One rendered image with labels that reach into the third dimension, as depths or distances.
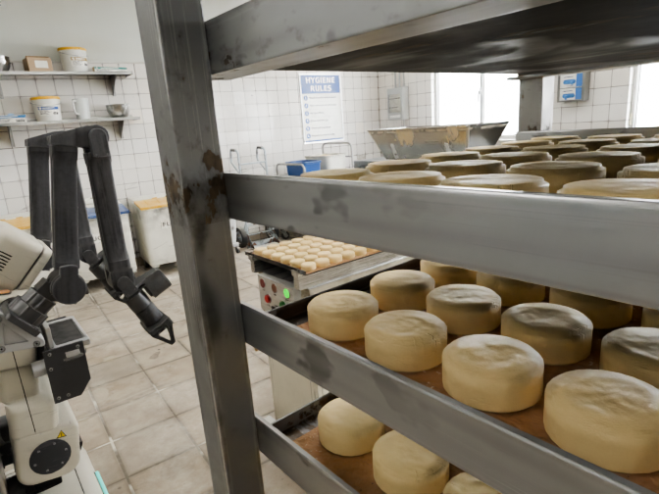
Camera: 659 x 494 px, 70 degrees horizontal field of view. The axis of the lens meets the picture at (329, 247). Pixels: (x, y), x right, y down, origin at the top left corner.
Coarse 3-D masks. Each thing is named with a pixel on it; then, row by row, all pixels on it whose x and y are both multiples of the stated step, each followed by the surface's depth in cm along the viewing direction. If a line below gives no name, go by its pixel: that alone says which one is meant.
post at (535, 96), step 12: (528, 84) 56; (540, 84) 55; (552, 84) 56; (528, 96) 56; (540, 96) 55; (552, 96) 57; (528, 108) 57; (540, 108) 55; (552, 108) 57; (528, 120) 57; (540, 120) 56
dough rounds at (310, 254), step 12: (300, 240) 186; (312, 240) 186; (324, 240) 183; (264, 252) 172; (276, 252) 176; (288, 252) 170; (300, 252) 168; (312, 252) 168; (324, 252) 166; (336, 252) 167; (348, 252) 164; (360, 252) 166; (372, 252) 169; (288, 264) 162; (300, 264) 157; (312, 264) 153; (324, 264) 156; (336, 264) 158
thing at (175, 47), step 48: (144, 0) 27; (192, 0) 27; (144, 48) 28; (192, 48) 28; (192, 96) 28; (192, 144) 28; (192, 192) 29; (192, 240) 29; (192, 288) 31; (192, 336) 33; (240, 336) 33; (240, 384) 33; (240, 432) 34; (240, 480) 35
